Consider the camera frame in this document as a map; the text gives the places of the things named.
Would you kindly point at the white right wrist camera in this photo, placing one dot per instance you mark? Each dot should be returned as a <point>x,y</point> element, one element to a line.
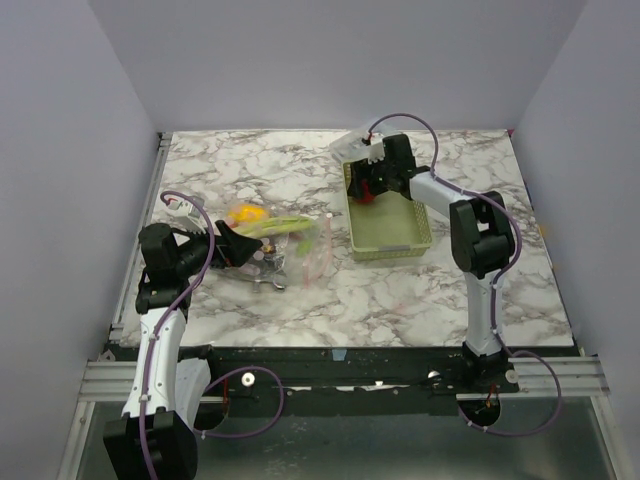
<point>371,150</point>

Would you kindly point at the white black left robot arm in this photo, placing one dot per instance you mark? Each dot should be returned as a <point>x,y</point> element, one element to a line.
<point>154,437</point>

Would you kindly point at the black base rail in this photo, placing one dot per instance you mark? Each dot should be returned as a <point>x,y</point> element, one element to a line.
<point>328,382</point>

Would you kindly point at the green perforated plastic basket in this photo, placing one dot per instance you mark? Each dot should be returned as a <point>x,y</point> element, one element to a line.
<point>388,227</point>

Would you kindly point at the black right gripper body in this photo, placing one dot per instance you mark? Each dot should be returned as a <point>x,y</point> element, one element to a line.
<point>368,179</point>

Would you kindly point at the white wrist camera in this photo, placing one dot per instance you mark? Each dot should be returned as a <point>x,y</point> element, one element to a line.
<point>185,214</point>
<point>371,150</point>

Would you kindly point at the clear plastic organizer box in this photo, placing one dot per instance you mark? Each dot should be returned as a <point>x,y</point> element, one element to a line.
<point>345,148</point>

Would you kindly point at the chrome metal faucet piece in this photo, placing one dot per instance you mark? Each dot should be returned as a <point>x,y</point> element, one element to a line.
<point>276,283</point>

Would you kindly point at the red fake apple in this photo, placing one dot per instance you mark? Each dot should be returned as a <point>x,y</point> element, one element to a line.
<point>362,194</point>

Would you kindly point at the clear zip top bag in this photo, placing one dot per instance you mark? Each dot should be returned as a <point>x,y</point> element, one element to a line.
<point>302,257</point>

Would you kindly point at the green fake vegetable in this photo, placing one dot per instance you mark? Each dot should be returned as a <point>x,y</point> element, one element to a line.
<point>275,226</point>

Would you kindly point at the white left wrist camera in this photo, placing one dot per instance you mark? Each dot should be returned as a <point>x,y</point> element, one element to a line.
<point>185,214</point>

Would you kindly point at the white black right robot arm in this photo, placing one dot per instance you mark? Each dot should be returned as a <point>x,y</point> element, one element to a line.
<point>484,239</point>

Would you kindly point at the yellow fake pepper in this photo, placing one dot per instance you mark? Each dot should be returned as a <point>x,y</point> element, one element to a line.
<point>246,213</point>

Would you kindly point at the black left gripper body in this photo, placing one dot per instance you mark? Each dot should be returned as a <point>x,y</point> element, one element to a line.
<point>197,255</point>

